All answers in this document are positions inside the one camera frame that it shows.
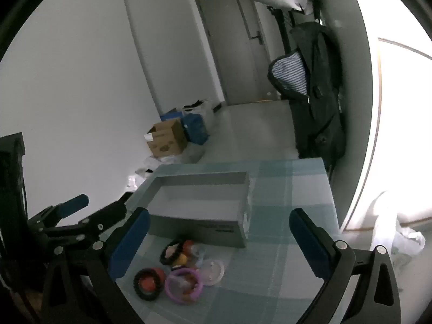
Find flat blue box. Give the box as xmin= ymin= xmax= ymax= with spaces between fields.
xmin=160 ymin=108 xmax=183 ymax=122

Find checked teal tablecloth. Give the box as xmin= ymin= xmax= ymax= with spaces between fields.
xmin=115 ymin=157 xmax=340 ymax=324

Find grey box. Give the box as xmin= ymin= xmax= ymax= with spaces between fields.
xmin=148 ymin=171 xmax=251 ymax=248

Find black coat rack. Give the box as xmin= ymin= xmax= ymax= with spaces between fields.
xmin=266 ymin=5 xmax=325 ymax=58

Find grey door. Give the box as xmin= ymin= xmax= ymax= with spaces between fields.
xmin=195 ymin=0 xmax=272 ymax=106

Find cardboard box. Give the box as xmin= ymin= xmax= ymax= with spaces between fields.
xmin=146 ymin=119 xmax=188 ymax=158

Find large white plastic bag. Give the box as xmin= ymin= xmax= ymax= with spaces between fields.
xmin=369 ymin=191 xmax=426 ymax=271

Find crumpled plastic bags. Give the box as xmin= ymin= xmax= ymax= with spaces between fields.
xmin=126 ymin=155 xmax=159 ymax=190

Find black jacket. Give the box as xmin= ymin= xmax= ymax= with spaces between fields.
xmin=268 ymin=21 xmax=346 ymax=173

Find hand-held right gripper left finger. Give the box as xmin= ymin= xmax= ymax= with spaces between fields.
xmin=41 ymin=207 xmax=151 ymax=324

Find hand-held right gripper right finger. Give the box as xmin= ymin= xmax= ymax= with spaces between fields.
xmin=289 ymin=207 xmax=401 ymax=324

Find striped jacket lining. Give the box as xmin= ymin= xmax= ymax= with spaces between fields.
xmin=270 ymin=52 xmax=309 ymax=96

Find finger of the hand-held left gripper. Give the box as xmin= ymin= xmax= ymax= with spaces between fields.
xmin=39 ymin=192 xmax=134 ymax=244
xmin=29 ymin=194 xmax=90 ymax=231

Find purple bracelet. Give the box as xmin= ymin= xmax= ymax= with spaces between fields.
xmin=164 ymin=268 xmax=204 ymax=305

